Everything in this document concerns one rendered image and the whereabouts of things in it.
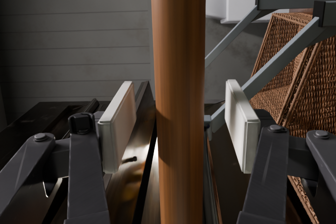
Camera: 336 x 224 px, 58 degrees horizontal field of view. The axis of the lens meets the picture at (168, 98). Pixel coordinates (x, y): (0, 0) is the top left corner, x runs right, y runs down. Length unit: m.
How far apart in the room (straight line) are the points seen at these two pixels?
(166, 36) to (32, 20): 3.83
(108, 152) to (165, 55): 0.06
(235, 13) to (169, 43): 2.71
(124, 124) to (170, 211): 0.07
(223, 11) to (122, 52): 1.37
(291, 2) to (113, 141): 0.97
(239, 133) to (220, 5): 2.74
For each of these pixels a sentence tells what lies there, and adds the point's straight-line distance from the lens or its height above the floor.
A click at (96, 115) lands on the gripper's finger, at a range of 0.18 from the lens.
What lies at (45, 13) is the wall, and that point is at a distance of 3.91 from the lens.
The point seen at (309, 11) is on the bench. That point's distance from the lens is 1.68.
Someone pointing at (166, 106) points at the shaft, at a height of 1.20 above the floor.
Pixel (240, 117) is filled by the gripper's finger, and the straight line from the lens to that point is 0.16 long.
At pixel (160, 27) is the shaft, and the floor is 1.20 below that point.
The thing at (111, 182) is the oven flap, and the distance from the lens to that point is 0.87.
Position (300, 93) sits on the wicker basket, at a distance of 1.18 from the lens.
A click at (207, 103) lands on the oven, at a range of 1.79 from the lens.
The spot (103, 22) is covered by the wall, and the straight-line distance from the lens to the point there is 3.69.
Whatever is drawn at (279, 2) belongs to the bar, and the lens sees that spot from 1.07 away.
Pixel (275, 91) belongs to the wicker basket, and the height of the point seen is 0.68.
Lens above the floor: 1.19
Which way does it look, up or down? 3 degrees up
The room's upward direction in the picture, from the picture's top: 91 degrees counter-clockwise
